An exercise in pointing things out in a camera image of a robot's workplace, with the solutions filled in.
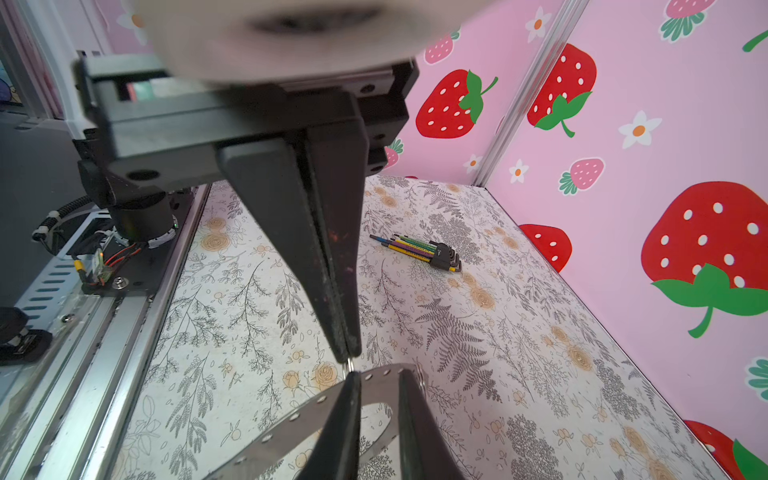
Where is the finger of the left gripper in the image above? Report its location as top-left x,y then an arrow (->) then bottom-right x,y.
297,372 -> 362,480
398,370 -> 464,480

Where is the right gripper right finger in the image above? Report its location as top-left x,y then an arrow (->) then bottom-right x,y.
307,122 -> 369,357

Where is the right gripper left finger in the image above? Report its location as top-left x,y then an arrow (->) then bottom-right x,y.
216,139 -> 351,363

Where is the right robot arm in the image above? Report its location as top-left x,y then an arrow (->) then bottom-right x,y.
77,116 -> 369,362

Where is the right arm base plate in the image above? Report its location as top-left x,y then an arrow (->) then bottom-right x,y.
65,209 -> 181,295

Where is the aluminium front rail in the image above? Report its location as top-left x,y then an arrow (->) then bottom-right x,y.
1,186 -> 210,479

